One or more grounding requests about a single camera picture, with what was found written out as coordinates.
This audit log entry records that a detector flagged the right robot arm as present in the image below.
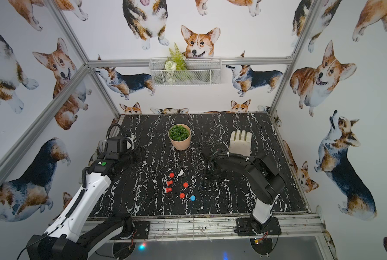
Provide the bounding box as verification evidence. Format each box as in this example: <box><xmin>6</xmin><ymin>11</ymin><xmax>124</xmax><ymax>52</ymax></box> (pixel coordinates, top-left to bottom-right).
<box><xmin>201</xmin><ymin>148</ymin><xmax>287</xmax><ymax>236</ymax></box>

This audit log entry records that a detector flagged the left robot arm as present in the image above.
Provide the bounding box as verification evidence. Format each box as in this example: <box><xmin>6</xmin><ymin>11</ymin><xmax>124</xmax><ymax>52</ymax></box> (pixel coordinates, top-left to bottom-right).
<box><xmin>25</xmin><ymin>123</ymin><xmax>146</xmax><ymax>260</ymax></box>

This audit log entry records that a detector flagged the beige plant pot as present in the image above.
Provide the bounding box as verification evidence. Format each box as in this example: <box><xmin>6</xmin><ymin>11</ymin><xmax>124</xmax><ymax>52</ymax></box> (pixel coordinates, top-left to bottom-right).
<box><xmin>168</xmin><ymin>124</ymin><xmax>191</xmax><ymax>151</ymax></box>

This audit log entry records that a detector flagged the green succulent plant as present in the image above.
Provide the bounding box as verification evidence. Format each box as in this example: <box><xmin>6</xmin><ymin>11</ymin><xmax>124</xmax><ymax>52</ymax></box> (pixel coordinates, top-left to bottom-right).
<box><xmin>169</xmin><ymin>125</ymin><xmax>190</xmax><ymax>141</ymax></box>

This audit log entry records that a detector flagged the green fern with flower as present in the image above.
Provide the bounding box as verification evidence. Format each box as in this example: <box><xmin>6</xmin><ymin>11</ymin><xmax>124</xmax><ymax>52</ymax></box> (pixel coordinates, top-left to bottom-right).
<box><xmin>164</xmin><ymin>43</ymin><xmax>189</xmax><ymax>84</ymax></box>

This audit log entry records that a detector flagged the white wire wall basket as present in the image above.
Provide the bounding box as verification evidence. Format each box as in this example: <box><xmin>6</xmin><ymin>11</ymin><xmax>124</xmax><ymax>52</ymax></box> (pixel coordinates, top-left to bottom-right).
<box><xmin>149</xmin><ymin>57</ymin><xmax>222</xmax><ymax>86</ymax></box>

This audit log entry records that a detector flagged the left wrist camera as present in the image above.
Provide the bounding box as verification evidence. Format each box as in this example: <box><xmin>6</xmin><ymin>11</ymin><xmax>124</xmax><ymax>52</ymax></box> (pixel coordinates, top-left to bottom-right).
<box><xmin>127</xmin><ymin>133</ymin><xmax>136</xmax><ymax>151</ymax></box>

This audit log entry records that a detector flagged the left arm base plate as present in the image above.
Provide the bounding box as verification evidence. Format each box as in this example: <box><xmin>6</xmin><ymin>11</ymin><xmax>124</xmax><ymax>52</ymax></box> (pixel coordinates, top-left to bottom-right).
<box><xmin>104</xmin><ymin>220</ymin><xmax>151</xmax><ymax>241</ymax></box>

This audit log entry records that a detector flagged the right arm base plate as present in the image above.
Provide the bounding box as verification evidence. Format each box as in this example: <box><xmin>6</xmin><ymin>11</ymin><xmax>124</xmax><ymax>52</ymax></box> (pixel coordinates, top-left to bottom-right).
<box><xmin>234</xmin><ymin>216</ymin><xmax>282</xmax><ymax>236</ymax></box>

